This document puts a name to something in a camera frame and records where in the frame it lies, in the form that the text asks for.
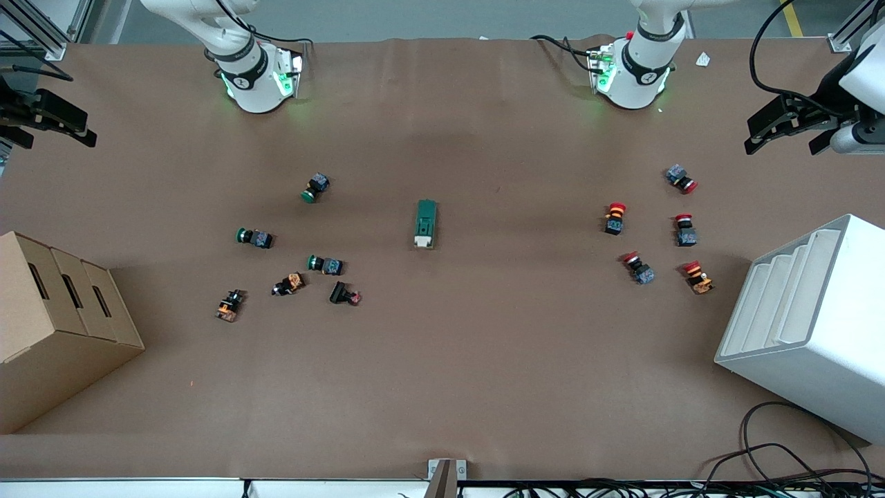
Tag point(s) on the red button grey block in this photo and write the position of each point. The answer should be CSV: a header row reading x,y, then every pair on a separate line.
x,y
681,178
638,268
685,231

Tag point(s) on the white slotted rack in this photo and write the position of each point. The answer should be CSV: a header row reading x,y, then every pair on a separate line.
x,y
816,346

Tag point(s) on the white table edge rail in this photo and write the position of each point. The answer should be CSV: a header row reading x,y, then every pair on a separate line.
x,y
138,488

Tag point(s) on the brown cardboard box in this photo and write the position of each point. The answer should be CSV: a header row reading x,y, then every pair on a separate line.
x,y
62,346

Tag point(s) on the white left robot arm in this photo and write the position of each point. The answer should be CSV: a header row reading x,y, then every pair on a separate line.
x,y
639,83

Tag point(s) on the black orange selector switch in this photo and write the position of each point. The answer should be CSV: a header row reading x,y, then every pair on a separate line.
x,y
288,283
229,305

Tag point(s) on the grey metal bracket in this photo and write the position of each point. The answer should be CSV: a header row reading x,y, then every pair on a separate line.
x,y
446,477

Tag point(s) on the green push button switch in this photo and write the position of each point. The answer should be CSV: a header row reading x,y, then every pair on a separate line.
x,y
254,238
325,264
316,187

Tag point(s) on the black switch with red tip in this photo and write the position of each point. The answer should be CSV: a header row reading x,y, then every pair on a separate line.
x,y
343,293

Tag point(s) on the red button orange block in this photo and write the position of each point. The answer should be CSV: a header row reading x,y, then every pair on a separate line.
x,y
698,277
615,218

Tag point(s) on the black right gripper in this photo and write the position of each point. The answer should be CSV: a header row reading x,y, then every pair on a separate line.
x,y
15,109

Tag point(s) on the aluminium frame profile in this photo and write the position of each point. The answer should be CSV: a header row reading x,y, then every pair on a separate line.
x,y
41,34
847,38

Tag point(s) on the white paper scrap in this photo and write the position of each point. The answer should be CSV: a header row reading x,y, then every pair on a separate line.
x,y
703,59

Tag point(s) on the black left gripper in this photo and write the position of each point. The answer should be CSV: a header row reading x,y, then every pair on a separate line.
x,y
827,92

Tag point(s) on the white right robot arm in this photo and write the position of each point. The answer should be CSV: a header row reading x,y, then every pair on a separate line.
x,y
252,90

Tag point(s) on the green terminal block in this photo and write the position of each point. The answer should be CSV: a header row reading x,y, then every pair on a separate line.
x,y
425,218

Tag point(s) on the brown paper table cover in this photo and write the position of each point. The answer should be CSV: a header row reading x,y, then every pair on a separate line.
x,y
484,346

